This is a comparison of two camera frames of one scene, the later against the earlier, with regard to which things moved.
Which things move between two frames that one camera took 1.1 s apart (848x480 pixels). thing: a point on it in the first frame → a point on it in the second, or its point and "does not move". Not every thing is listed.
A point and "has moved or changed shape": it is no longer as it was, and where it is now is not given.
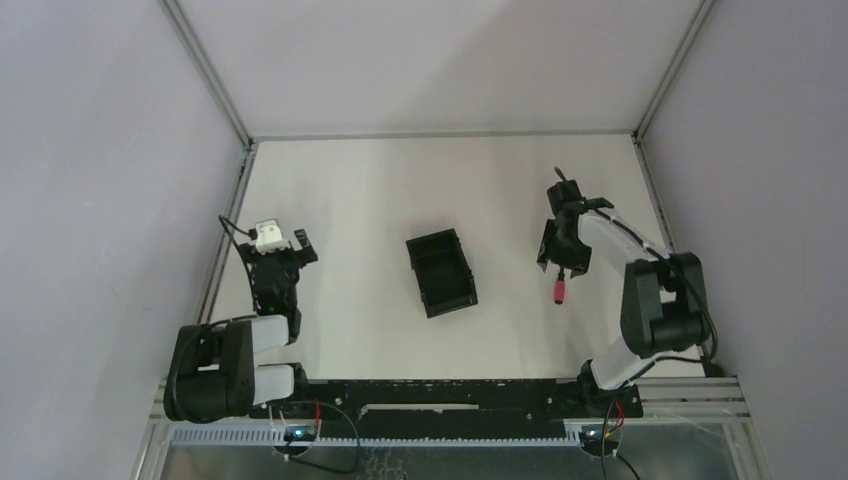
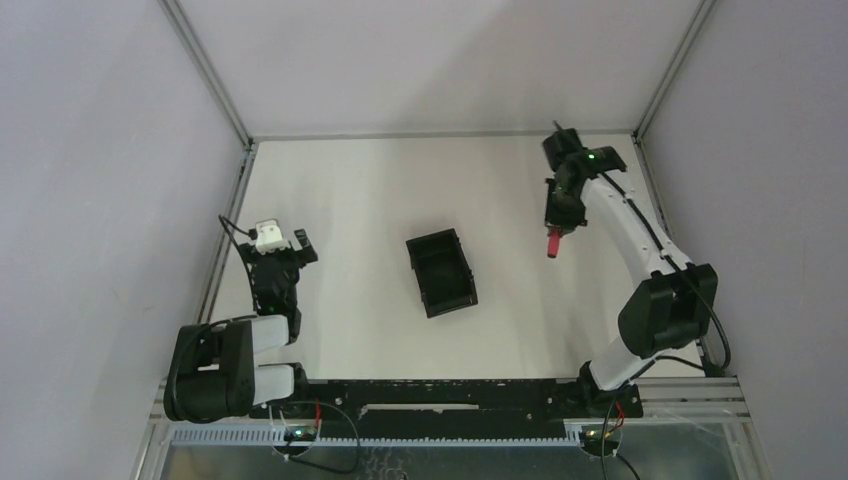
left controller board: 300,433 does not move
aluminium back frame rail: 445,135 does not move
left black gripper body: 282,255 does not move
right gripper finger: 548,249 → 550,218
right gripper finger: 582,257 → 583,222
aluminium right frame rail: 639,141 does not move
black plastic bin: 442,272 does not move
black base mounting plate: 414,406 does not move
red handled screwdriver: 560,287 has moved or changed shape
